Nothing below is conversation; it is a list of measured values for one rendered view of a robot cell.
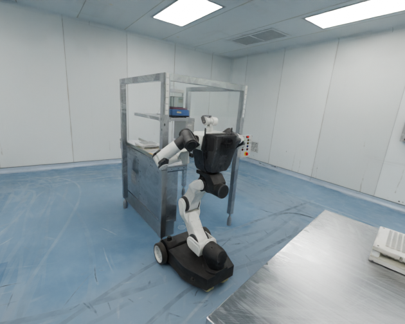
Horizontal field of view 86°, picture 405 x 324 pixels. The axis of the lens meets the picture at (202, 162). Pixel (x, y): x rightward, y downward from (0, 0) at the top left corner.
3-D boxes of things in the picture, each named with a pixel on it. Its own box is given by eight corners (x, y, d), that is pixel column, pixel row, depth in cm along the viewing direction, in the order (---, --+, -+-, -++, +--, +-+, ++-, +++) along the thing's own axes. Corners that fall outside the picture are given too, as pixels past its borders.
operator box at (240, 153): (249, 156, 264) (252, 135, 257) (240, 157, 253) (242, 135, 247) (245, 155, 268) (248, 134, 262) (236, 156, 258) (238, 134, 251)
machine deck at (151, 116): (194, 122, 217) (195, 117, 216) (159, 121, 194) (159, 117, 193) (164, 117, 264) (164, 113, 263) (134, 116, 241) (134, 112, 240)
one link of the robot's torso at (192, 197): (197, 210, 214) (221, 186, 182) (181, 215, 203) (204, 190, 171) (190, 196, 220) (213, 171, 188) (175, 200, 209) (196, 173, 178)
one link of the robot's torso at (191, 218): (213, 244, 201) (200, 193, 208) (195, 252, 188) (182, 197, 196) (203, 243, 213) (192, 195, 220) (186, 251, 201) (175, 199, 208)
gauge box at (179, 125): (193, 141, 222) (194, 121, 217) (184, 141, 216) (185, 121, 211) (182, 137, 239) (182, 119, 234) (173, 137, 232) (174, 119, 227)
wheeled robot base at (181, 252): (241, 274, 198) (245, 242, 190) (195, 302, 167) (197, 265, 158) (199, 238, 246) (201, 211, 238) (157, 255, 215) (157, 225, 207)
